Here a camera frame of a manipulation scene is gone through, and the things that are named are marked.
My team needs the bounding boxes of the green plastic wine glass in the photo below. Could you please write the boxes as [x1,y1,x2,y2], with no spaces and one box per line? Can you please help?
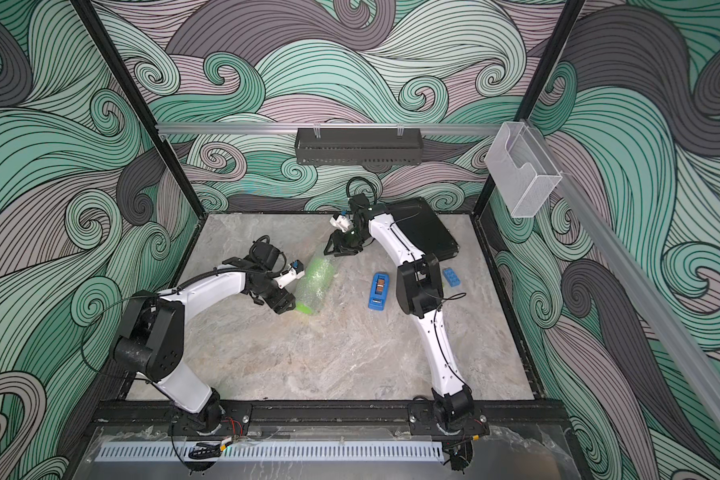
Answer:
[295,257,336,315]

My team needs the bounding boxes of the blue tape dispenser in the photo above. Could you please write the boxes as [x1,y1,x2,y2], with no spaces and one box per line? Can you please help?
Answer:
[368,272,390,311]

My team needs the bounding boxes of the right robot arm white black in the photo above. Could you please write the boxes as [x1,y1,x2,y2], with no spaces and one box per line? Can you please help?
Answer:
[323,176,474,434]

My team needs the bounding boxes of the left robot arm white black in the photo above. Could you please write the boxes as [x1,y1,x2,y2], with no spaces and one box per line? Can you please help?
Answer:
[103,235,306,435]

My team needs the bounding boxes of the black flat case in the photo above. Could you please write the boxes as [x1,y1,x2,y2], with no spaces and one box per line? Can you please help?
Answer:
[385,197,459,261]

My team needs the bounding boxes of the blue toy brick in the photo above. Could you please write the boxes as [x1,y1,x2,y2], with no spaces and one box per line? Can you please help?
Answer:
[443,268,461,288]

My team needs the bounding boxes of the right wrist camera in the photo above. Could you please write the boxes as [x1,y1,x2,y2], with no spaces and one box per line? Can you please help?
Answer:
[329,212,355,233]

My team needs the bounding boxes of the black wall tray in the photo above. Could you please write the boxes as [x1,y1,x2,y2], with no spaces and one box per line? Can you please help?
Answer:
[294,127,424,169]

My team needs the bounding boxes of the aluminium rail back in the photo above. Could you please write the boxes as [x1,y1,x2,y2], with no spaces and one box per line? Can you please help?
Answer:
[156,122,501,137]

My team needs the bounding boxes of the aluminium rail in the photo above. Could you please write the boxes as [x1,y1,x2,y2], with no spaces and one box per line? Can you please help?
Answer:
[525,123,720,431]
[156,122,501,137]

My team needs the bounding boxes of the clear plastic wall bin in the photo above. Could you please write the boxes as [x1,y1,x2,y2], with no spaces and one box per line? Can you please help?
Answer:
[485,121,562,218]

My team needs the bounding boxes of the white slotted cable duct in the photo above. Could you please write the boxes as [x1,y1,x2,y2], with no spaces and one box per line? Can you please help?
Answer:
[94,440,445,463]

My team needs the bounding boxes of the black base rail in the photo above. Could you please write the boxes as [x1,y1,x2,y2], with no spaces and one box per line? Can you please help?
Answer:
[92,399,568,428]

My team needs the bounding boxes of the aluminium rail right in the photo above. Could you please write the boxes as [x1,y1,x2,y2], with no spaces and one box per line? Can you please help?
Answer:
[525,123,720,431]

